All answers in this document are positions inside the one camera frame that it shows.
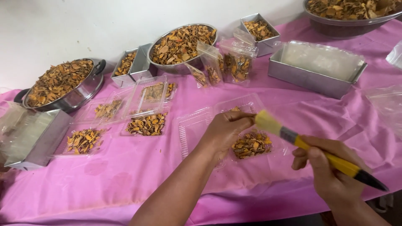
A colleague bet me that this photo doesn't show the person's right hand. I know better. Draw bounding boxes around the person's right hand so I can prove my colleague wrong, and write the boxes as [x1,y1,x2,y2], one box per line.
[291,135,372,206]

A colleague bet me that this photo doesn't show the small steel rectangular tin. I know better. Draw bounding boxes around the small steel rectangular tin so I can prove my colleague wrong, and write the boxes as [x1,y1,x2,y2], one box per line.
[110,47,139,89]
[129,43,158,83]

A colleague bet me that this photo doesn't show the steel pot with black handles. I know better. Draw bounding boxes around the steel pot with black handles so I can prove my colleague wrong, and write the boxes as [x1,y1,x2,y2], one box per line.
[14,58,107,114]

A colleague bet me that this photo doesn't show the empty clear plastic bag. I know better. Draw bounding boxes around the empty clear plastic bag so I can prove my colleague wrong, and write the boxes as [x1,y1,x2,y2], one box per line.
[361,84,402,140]
[385,40,402,71]

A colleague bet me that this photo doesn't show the large steel rectangular tin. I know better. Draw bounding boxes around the large steel rectangular tin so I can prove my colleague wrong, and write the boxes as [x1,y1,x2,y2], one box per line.
[268,47,368,100]

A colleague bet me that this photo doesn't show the yellow handled brush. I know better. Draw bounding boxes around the yellow handled brush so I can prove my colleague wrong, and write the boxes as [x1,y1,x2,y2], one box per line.
[254,109,390,192]

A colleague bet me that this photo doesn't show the person's left hand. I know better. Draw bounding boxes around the person's left hand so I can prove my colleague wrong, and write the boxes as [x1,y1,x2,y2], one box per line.
[200,110,257,164]

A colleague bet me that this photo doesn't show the pile of dried orange slices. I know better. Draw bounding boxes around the pile of dried orange slices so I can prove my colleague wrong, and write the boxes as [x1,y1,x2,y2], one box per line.
[26,59,94,108]
[94,100,123,120]
[231,129,273,159]
[244,20,276,41]
[115,52,137,77]
[66,129,103,155]
[307,0,401,21]
[126,112,168,136]
[143,82,177,102]
[151,25,217,65]

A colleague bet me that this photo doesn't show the open clear plastic clamshell container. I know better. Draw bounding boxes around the open clear plastic clamshell container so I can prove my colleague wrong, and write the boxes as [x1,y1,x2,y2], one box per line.
[177,93,291,170]

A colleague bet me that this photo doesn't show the steel colander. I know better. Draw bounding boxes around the steel colander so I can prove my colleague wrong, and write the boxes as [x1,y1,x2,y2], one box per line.
[147,23,219,75]

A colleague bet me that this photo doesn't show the small steel square tin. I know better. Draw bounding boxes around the small steel square tin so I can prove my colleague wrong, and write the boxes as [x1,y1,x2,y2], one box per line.
[240,13,281,58]

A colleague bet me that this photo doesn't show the pink tablecloth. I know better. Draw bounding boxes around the pink tablecloth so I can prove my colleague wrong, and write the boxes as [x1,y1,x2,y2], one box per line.
[0,16,402,226]

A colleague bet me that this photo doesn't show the large steel bowl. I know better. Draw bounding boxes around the large steel bowl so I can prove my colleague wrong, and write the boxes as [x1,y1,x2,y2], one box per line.
[303,0,402,40]

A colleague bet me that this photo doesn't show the clear bag of dried slices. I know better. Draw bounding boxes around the clear bag of dried slices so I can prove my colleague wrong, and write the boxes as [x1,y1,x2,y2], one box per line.
[185,62,210,89]
[218,38,259,85]
[196,40,225,86]

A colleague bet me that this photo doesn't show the stack of clear plastic bags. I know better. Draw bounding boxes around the stack of clear plastic bags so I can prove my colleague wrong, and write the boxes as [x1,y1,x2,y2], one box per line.
[273,40,366,83]
[0,102,55,164]

